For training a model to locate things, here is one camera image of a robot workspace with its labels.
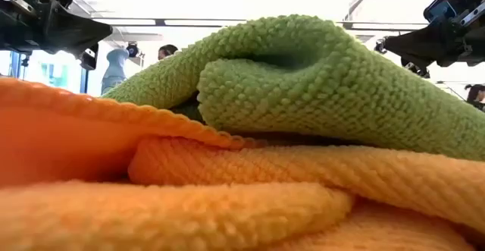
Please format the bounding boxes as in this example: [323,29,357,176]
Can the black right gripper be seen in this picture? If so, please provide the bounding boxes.
[384,0,485,79]

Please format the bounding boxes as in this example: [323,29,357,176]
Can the green microfiber towel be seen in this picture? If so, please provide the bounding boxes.
[102,14,485,163]

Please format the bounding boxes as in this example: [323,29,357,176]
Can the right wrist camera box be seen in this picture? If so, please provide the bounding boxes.
[423,0,459,24]

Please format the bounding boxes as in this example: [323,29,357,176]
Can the long ceiling light fixture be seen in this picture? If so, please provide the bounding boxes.
[92,17,247,28]

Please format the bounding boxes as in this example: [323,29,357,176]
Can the orange microfiber towel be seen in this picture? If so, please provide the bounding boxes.
[0,76,485,251]

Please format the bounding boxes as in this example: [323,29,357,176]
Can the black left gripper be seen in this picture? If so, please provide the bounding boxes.
[0,0,113,71]

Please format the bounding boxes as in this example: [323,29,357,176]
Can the person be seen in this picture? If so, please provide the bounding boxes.
[157,44,179,61]
[464,83,485,112]

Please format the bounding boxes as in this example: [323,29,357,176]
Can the pale blue spray bottle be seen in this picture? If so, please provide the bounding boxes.
[100,48,130,96]

